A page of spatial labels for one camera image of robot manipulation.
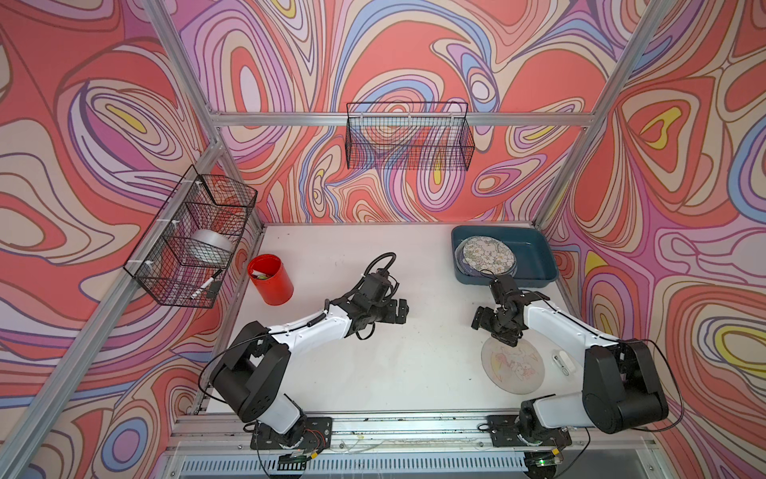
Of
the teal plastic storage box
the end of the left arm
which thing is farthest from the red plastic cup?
the teal plastic storage box

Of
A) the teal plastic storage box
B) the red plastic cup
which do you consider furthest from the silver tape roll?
the teal plastic storage box

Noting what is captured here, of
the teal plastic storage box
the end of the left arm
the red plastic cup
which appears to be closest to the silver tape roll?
the red plastic cup

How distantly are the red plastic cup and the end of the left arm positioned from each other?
319 mm

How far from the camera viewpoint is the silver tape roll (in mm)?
703

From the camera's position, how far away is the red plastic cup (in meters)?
0.90

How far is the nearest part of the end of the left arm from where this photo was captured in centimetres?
66

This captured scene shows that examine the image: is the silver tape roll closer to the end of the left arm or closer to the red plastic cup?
the red plastic cup

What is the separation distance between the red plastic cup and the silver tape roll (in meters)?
0.15
